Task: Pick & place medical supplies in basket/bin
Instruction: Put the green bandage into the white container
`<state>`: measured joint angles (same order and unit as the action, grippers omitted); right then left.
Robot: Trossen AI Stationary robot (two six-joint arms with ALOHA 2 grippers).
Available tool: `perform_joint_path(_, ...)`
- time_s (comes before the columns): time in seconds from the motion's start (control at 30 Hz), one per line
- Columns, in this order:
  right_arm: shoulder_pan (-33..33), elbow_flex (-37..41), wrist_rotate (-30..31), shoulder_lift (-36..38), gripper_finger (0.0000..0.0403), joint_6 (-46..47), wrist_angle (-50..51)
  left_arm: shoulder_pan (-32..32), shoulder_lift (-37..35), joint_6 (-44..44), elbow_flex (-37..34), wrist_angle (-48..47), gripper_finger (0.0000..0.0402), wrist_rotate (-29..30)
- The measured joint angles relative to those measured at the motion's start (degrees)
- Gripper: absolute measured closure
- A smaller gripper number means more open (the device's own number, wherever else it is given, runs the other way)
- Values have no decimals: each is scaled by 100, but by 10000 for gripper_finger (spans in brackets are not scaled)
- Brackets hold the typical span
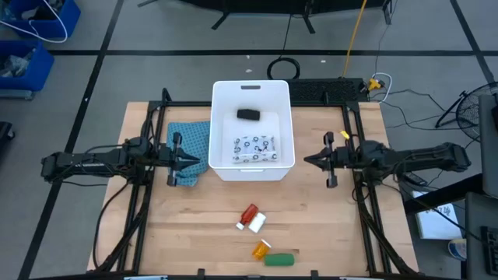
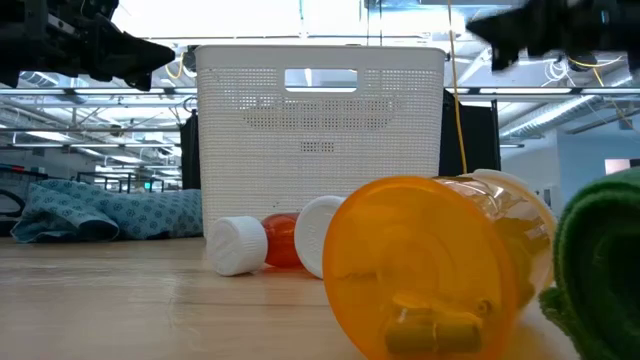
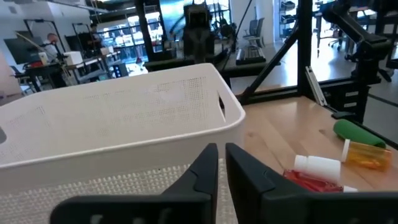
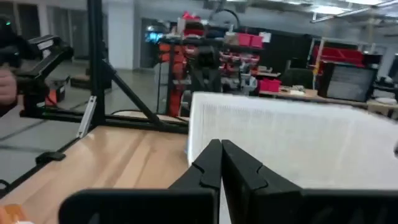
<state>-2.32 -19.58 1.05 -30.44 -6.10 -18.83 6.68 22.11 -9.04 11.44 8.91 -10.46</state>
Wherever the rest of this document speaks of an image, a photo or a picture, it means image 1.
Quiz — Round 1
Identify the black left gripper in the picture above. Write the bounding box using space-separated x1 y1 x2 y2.
157 131 202 187

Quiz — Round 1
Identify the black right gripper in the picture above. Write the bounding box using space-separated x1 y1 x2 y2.
303 131 353 189

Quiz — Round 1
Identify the white printed Vakly pouch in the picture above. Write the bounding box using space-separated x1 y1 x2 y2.
232 135 279 164

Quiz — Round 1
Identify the black rectangular block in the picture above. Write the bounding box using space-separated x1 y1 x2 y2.
236 108 261 121

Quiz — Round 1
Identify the red pill bottle white cap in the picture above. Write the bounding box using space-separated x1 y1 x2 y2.
235 203 260 231

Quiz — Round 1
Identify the green bandage roll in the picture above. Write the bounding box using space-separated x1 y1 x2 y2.
263 252 296 268

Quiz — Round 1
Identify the orange transparent pill bottle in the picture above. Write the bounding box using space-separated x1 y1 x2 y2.
251 238 272 261

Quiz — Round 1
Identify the white perforated plastic basket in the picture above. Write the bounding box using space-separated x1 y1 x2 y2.
208 79 296 183

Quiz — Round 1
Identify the blue storage bin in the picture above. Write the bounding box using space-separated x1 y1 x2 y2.
0 40 55 93
0 0 82 40

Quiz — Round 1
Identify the teal patterned cloth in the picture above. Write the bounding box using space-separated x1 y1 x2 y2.
166 121 212 187

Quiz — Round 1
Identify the black power brick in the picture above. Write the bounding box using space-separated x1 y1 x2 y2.
403 172 430 187

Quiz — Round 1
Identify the white paper box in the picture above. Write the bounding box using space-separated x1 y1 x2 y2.
412 190 464 241

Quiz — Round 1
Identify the black floor fan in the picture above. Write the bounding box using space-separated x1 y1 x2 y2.
434 81 498 142

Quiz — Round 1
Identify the black partition panel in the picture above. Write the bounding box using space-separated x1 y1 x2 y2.
136 0 394 35

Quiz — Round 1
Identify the white round cup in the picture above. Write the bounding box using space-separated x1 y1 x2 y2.
447 237 468 262

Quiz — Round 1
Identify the grey monitor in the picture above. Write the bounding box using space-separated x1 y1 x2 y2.
477 93 498 200

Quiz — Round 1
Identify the black side desk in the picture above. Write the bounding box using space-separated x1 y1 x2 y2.
402 173 498 280

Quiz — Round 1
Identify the black keyboard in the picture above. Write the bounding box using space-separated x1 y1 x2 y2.
480 225 498 277

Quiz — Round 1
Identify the black aluminium table frame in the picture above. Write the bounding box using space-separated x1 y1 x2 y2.
93 87 414 280

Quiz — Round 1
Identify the black coiled cable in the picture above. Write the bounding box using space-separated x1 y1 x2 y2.
266 13 301 81

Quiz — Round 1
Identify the black floor cable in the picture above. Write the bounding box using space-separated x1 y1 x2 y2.
379 88 470 132

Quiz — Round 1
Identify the short white cable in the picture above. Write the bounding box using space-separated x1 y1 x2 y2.
371 72 394 103

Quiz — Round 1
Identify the black arm base cable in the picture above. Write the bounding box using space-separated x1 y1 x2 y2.
92 180 132 270

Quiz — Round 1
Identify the yellow hanging cable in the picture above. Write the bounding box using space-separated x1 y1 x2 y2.
341 0 369 78

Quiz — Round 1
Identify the white cable loop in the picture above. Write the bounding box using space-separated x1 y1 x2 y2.
0 0 69 44

